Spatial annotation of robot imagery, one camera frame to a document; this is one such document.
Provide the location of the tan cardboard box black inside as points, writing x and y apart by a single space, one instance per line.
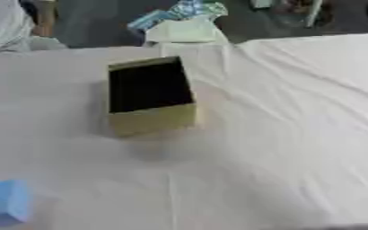
150 119

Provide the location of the person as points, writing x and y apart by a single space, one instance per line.
4 27

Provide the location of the blue patterned bag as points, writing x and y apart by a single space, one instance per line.
176 13

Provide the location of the light blue block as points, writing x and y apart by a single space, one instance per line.
4 200

